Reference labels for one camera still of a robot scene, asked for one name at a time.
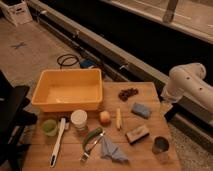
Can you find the green handled fork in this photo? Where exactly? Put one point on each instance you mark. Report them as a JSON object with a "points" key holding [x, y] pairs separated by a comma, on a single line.
{"points": [[90, 141]]}

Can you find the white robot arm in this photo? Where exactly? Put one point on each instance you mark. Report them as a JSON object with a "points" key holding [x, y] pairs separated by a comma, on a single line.
{"points": [[188, 78]]}

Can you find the white paper cup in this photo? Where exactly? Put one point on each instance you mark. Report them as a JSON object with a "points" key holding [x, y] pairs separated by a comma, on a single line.
{"points": [[79, 119]]}

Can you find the green plastic cup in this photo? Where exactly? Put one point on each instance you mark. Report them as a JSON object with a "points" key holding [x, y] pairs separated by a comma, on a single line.
{"points": [[50, 127]]}

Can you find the metal cup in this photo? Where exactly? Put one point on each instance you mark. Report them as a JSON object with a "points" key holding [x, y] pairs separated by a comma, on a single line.
{"points": [[160, 145]]}

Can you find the dark grape bunch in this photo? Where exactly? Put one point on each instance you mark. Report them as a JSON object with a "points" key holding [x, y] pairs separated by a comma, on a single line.
{"points": [[126, 93]]}

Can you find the yellow banana piece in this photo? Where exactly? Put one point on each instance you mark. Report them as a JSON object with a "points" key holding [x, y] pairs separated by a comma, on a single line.
{"points": [[118, 119]]}

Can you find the blue object on floor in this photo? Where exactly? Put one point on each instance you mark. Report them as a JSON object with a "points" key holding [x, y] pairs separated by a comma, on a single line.
{"points": [[86, 64]]}

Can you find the red yellow apple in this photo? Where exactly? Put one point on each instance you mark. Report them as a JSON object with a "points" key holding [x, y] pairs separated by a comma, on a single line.
{"points": [[104, 117]]}

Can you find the blue sponge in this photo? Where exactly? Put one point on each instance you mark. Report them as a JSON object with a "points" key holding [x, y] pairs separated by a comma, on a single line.
{"points": [[141, 110]]}

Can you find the yellow plastic bin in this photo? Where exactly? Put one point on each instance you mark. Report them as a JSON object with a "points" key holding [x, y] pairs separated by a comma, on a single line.
{"points": [[68, 89]]}

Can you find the blue grey cloth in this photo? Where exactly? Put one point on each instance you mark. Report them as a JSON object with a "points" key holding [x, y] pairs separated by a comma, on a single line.
{"points": [[110, 150]]}

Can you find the black chair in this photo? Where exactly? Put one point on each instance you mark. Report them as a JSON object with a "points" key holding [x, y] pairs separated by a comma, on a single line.
{"points": [[13, 120]]}

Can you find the white cardboard box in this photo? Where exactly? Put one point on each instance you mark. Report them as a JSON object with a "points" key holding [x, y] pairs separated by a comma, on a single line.
{"points": [[17, 14]]}

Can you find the white handled brush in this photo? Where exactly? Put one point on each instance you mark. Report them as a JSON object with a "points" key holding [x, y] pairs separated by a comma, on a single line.
{"points": [[57, 144]]}

